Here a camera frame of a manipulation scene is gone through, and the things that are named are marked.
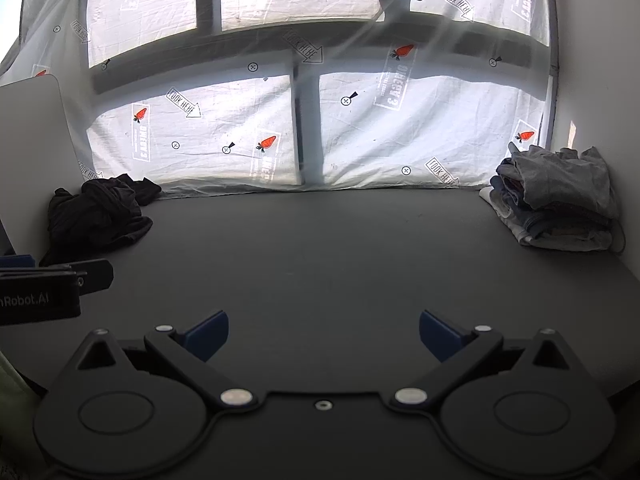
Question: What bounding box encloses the white board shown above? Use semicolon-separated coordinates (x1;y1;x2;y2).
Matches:
0;74;93;256

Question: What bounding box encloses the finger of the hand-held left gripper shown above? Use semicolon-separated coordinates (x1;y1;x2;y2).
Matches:
50;259;114;297
0;255;37;273

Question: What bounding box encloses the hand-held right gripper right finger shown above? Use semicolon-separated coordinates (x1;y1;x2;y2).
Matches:
392;310;583;411

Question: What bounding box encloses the light green cloth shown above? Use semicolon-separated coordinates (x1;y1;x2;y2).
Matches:
0;350;48;406

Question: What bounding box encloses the black smooth garment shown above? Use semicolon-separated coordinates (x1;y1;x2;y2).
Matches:
39;176;154;267

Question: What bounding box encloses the white carrot print curtain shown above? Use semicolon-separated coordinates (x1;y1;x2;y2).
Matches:
0;0;558;198

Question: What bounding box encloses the grey folded garment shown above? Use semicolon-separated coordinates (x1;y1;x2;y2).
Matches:
508;142;622;219

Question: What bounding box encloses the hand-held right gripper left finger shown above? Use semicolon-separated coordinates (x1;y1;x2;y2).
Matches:
67;310;260;412

